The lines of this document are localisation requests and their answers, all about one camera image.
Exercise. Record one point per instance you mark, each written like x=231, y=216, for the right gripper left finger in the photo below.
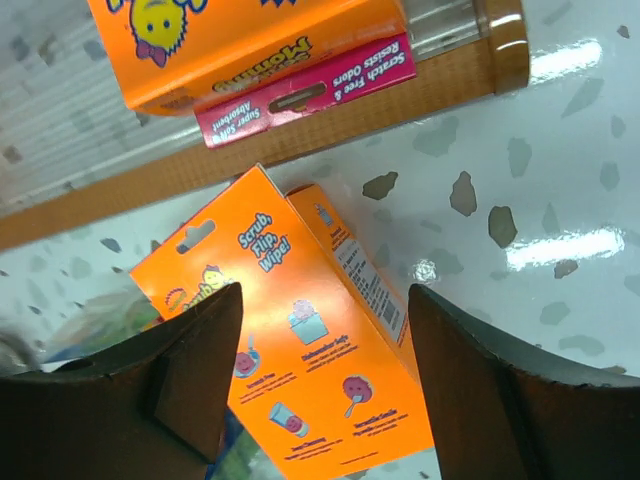
x=151, y=407

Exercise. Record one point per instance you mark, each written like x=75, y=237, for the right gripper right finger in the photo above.
x=501, y=408

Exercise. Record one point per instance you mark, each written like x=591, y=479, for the orange Scrub Mommy box back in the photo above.
x=325, y=377

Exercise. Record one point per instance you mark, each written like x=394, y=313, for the orange pink Scrub Mommy box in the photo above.
x=244, y=67

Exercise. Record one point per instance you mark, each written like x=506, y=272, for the wooden three-tier shelf rack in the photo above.
x=496, y=63

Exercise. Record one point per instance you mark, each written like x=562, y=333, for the blue green sponge pack right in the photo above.
x=111, y=319

